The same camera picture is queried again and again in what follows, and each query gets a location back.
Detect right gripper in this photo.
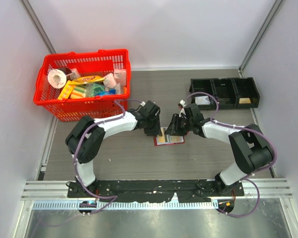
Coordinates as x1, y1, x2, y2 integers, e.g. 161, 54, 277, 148
165, 114, 194, 136

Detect red leather card holder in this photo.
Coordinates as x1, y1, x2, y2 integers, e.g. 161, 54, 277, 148
153, 133, 185, 146

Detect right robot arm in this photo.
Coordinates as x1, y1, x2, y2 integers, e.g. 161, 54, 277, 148
165, 100, 275, 196

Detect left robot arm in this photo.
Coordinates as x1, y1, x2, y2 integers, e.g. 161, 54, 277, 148
65, 100, 161, 199

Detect cards in left bin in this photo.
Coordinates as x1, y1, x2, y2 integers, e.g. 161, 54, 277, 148
195, 96, 211, 106

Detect gold card in bin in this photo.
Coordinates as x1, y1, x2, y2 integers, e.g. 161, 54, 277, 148
239, 98, 251, 104

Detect pink white box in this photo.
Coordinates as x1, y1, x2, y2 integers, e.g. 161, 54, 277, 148
114, 68, 127, 86

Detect green blue packet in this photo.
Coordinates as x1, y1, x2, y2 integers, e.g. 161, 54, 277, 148
85, 83, 116, 97

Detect yellow chips bag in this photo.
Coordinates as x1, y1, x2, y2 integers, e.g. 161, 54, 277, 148
72, 75, 105, 85

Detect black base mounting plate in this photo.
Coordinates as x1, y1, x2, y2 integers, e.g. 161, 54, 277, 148
66, 179, 244, 203

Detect red plastic shopping basket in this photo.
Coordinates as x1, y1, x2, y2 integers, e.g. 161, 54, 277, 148
33, 49, 131, 122

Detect yellow orange striped package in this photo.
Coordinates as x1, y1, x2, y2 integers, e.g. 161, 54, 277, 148
57, 81, 87, 100

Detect black tape roll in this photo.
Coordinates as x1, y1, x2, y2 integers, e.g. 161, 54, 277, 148
58, 67, 74, 77

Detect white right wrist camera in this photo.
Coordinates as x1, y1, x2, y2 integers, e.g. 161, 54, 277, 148
178, 100, 186, 108

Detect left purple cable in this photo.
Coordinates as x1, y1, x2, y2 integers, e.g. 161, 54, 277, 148
73, 99, 146, 214

